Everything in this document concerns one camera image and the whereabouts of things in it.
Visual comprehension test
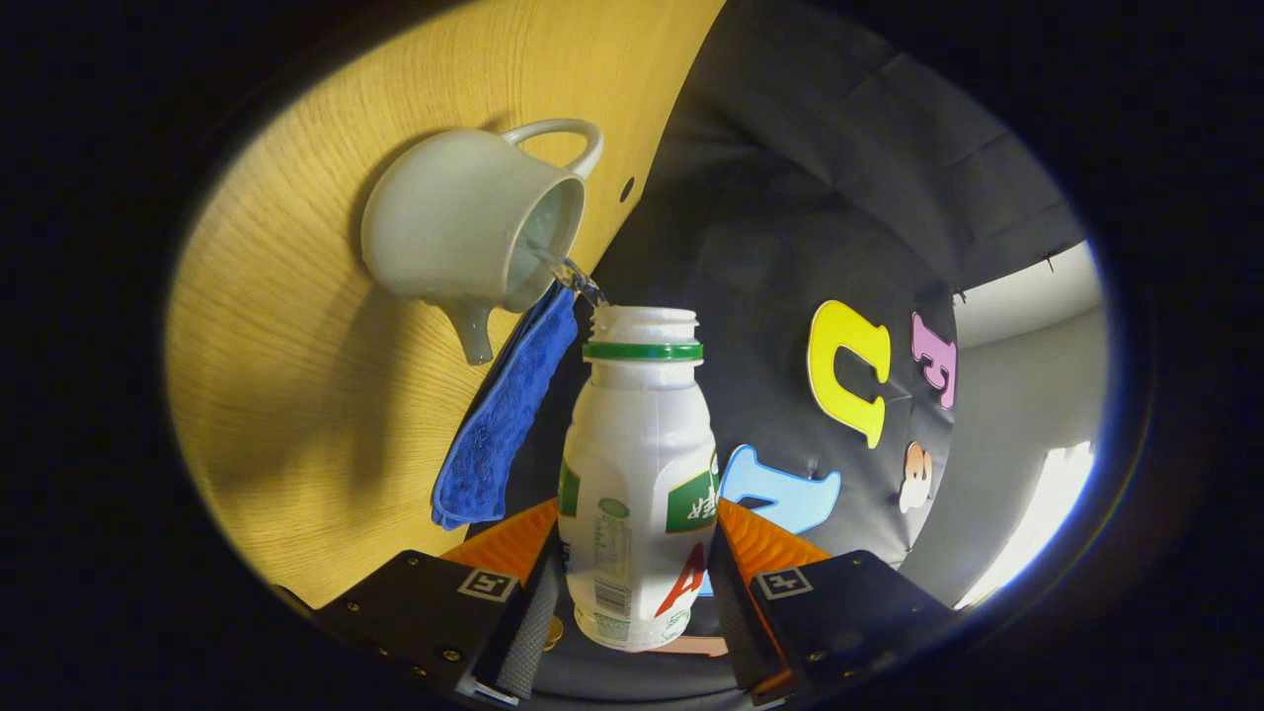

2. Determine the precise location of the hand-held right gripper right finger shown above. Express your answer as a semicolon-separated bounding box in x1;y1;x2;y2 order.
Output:
706;499;959;704

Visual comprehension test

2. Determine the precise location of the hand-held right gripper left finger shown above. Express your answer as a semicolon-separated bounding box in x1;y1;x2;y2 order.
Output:
272;499;564;704

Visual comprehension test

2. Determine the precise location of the white water bottle green label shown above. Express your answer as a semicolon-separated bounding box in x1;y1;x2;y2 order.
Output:
558;305;720;653

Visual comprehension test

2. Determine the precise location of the white teacup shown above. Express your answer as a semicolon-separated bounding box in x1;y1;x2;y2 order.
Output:
360;118;604;366

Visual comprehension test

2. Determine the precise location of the blue towel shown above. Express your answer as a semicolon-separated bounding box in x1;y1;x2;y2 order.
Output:
432;281;581;531

